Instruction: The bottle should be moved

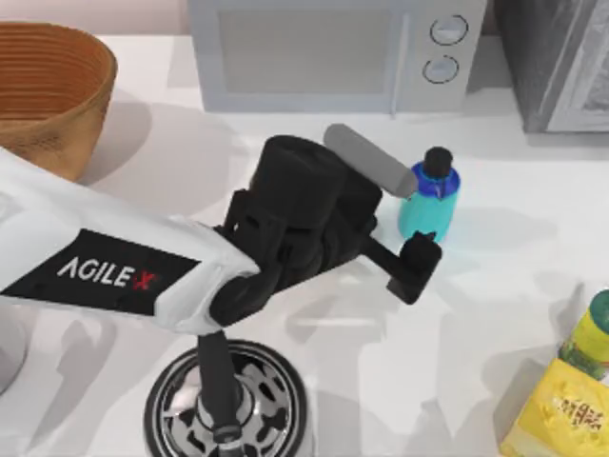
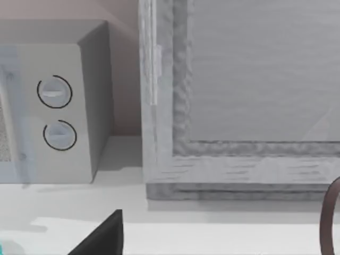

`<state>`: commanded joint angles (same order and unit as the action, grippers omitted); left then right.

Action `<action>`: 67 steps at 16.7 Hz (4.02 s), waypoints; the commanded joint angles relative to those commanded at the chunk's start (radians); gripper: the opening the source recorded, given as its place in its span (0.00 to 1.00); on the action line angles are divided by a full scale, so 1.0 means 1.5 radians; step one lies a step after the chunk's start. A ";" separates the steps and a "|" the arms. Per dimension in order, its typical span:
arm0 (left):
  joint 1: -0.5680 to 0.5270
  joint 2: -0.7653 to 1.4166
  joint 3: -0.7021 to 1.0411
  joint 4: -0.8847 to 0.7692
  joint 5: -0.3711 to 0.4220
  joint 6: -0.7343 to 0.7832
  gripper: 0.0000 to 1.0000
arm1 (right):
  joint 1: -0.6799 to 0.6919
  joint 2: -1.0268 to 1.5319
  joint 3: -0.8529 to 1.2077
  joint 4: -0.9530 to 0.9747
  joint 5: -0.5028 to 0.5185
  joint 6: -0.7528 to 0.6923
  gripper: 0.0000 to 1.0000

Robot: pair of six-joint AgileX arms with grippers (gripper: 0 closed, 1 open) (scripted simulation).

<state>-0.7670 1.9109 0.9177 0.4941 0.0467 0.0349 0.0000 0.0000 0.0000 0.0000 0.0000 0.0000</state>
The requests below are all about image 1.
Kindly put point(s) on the yellow box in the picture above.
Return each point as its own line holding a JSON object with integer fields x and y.
{"x": 556, "y": 414}

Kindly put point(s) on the round microwave knob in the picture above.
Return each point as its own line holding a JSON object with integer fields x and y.
{"x": 441, "y": 69}
{"x": 449, "y": 30}

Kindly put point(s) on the black and chrome round stand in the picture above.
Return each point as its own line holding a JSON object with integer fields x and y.
{"x": 266, "y": 404}

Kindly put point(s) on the yellow and green can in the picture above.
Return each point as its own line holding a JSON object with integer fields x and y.
{"x": 587, "y": 338}

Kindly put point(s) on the teal bottle with black cap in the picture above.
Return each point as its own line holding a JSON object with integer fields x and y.
{"x": 428, "y": 212}

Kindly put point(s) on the brown woven basket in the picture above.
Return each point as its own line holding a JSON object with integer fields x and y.
{"x": 52, "y": 95}

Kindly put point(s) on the pale microwave oven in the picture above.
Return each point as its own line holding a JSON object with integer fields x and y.
{"x": 309, "y": 52}

